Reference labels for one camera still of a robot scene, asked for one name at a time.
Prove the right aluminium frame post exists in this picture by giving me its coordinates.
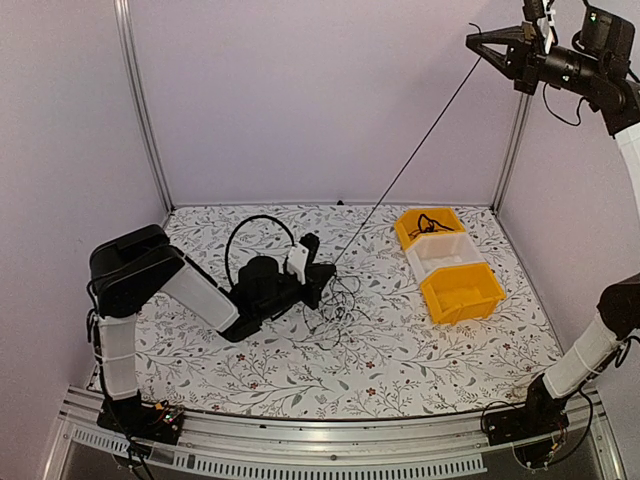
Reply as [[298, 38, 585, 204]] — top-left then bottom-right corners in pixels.
[[490, 0, 550, 211]]

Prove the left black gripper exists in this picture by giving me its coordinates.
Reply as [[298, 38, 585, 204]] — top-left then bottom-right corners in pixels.
[[255, 265, 334, 323]]

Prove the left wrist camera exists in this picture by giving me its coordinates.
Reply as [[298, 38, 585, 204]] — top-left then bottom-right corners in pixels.
[[284, 233, 320, 285]]

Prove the thick black cable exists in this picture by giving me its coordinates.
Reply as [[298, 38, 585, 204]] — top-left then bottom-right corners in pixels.
[[414, 213, 457, 235]]

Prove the left aluminium frame post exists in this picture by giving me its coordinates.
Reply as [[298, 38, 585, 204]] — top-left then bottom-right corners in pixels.
[[113, 0, 175, 214]]

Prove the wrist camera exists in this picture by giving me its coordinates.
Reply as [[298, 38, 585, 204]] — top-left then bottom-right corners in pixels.
[[284, 233, 320, 285], [523, 0, 558, 54]]

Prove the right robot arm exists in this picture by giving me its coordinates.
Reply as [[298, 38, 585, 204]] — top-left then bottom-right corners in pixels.
[[465, 1, 639, 436]]

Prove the yellow bin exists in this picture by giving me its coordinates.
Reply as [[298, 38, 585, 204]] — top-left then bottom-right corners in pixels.
[[394, 207, 466, 251], [420, 262, 506, 325]]

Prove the white translucent bin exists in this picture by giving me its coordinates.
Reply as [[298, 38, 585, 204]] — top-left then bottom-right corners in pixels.
[[405, 233, 485, 283]]

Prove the long thin black cable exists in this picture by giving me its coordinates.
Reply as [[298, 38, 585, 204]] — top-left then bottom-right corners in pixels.
[[302, 22, 485, 351]]

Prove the left arm black hose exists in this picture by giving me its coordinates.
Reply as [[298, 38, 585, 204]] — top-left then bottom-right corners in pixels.
[[223, 214, 299, 291]]

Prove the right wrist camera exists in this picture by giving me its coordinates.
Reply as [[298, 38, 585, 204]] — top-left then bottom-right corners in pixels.
[[523, 0, 558, 54]]

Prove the floral table mat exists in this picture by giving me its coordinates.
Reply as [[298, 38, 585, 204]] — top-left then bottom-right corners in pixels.
[[136, 205, 561, 419]]

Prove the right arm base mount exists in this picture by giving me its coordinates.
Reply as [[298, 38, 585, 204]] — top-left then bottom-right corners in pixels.
[[480, 378, 569, 469]]

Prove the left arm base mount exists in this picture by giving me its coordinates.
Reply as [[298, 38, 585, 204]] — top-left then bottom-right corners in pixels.
[[97, 372, 185, 445]]

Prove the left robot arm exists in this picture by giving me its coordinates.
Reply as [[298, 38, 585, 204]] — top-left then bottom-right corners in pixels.
[[88, 224, 337, 434]]

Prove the far yellow bin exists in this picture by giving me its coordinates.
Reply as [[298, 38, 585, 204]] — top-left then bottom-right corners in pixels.
[[394, 207, 466, 251]]

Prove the aluminium front rail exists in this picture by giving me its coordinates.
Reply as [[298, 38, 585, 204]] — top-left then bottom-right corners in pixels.
[[43, 387, 627, 479]]

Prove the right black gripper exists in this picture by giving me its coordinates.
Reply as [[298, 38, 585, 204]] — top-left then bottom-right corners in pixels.
[[470, 20, 607, 96]]

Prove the aluminium frame post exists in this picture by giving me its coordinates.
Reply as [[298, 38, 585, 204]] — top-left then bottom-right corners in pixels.
[[490, 0, 550, 211], [113, 0, 175, 214]]

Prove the near yellow bin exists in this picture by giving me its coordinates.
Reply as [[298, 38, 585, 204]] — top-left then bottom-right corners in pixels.
[[420, 262, 506, 325]]

